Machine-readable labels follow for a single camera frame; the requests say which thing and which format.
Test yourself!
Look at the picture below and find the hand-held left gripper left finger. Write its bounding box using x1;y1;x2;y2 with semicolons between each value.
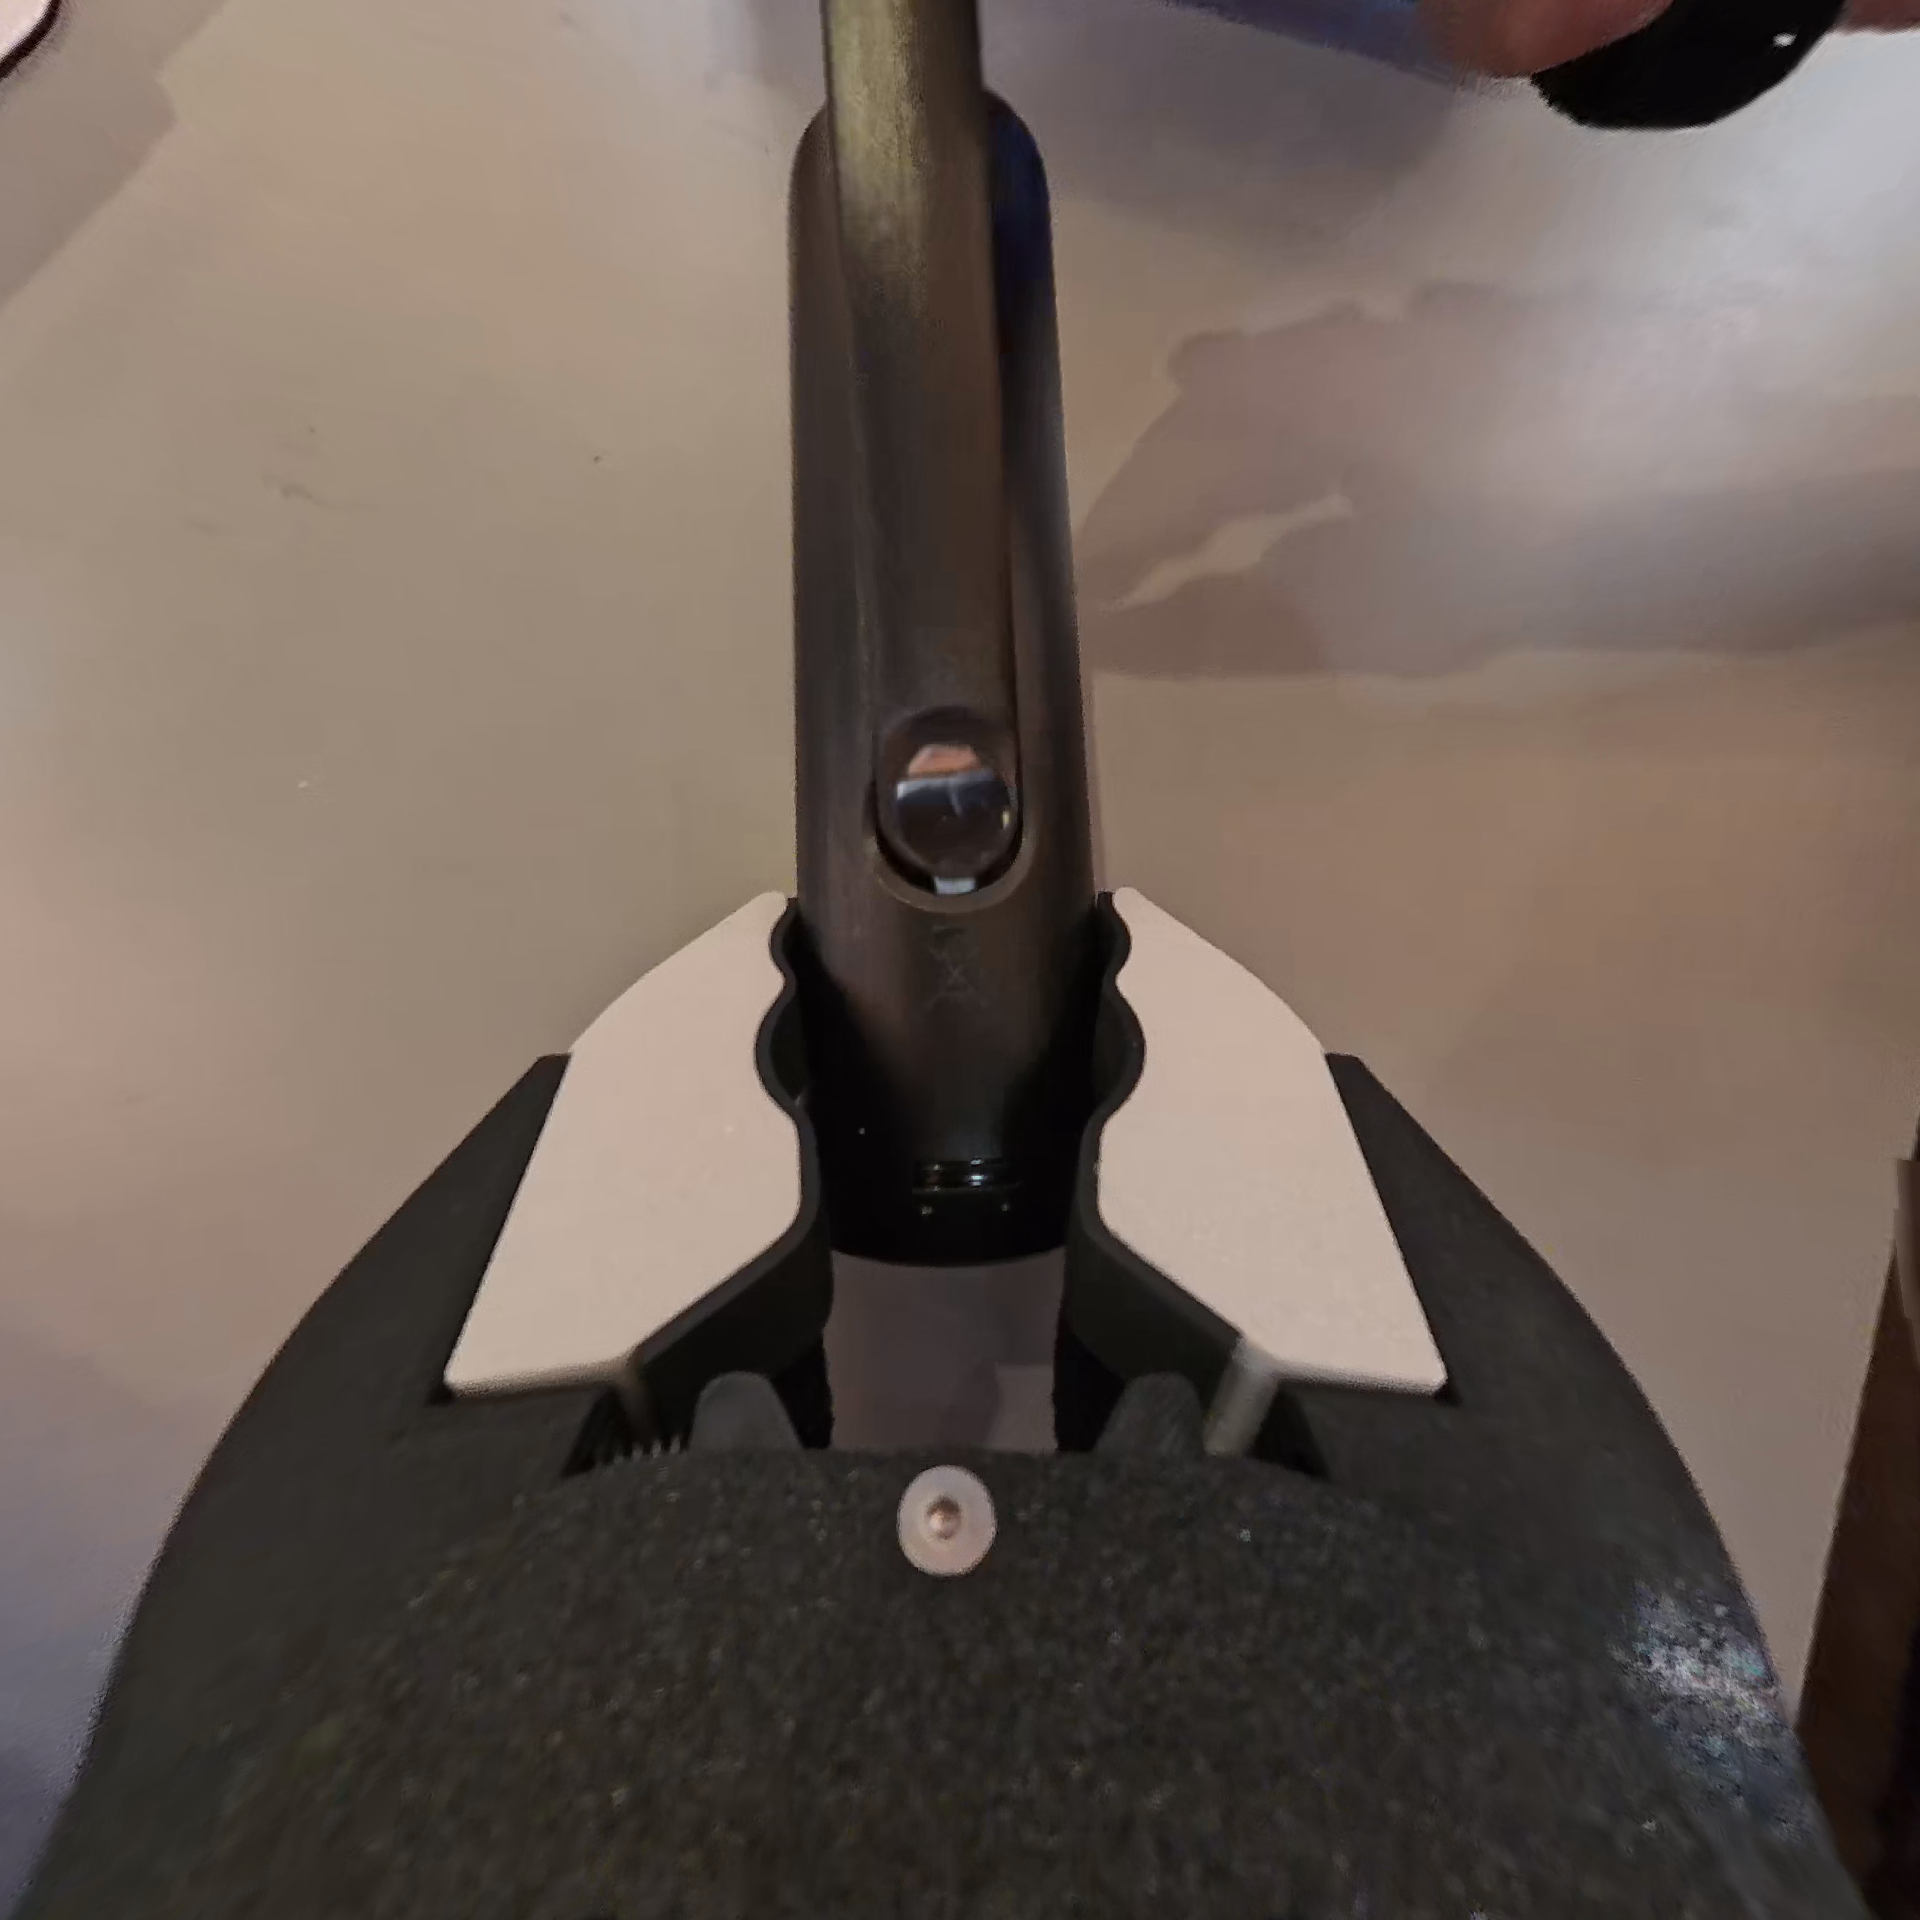
440;890;834;1445

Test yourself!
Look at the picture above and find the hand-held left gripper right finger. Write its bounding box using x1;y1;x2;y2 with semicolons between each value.
1053;889;1453;1455

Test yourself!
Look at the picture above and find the black remote control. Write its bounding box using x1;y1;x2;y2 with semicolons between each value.
785;0;1106;1271

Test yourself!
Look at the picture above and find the person's right hand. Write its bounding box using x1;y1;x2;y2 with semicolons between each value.
1424;0;1679;80

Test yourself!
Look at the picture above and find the grey desk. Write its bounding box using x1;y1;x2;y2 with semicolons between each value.
0;0;1920;1876

